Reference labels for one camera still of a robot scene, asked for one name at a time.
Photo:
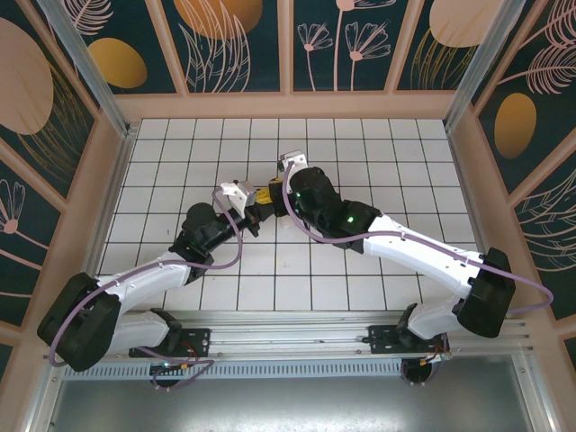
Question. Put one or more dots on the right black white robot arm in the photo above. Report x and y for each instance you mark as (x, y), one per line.
(418, 252)

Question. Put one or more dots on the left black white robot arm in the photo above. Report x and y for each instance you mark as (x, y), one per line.
(135, 281)

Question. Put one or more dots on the grey metal sheet panel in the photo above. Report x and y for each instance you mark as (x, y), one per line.
(288, 409)

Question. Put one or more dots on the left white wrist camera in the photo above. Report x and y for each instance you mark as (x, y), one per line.
(238, 191)

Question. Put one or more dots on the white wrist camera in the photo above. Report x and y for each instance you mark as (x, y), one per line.
(294, 158)
(238, 191)

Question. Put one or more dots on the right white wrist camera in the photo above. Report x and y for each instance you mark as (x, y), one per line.
(294, 158)

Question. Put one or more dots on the aluminium side rail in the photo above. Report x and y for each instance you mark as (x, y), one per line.
(474, 216)
(107, 216)

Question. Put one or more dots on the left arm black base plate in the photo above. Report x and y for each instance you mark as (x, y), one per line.
(195, 342)

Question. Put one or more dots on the aluminium mounting rail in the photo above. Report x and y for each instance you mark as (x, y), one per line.
(288, 330)

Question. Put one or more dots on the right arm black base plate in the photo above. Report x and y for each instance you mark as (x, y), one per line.
(382, 339)

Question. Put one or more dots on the aluminium frame post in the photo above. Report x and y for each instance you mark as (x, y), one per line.
(472, 67)
(96, 85)

